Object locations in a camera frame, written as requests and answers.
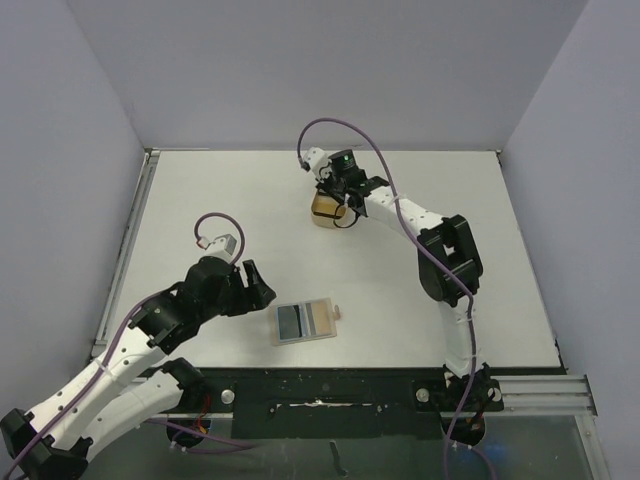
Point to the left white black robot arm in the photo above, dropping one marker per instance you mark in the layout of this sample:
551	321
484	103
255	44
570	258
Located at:
134	378

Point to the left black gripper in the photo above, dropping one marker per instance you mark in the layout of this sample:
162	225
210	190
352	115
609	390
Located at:
258	295

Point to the tan oval wooden tray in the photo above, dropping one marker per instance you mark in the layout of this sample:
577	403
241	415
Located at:
328	213

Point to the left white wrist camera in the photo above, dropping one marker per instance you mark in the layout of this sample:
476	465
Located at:
222	247

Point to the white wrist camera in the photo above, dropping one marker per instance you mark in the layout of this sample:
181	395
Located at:
316	161
222	247

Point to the aluminium extrusion rail left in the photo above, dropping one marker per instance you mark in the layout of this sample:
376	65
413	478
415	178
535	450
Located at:
145	180

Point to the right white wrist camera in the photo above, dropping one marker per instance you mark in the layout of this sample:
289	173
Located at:
316	161

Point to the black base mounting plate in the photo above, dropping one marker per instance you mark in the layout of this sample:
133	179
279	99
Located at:
338	403

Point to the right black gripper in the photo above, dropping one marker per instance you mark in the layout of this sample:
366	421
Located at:
338	188

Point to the beige leather card holder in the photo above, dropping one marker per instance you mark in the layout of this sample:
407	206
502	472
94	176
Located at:
337	314

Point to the black credit card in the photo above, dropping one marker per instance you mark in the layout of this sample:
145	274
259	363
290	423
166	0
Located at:
288	321

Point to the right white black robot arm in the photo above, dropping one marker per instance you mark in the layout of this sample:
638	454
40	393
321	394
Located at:
449	264

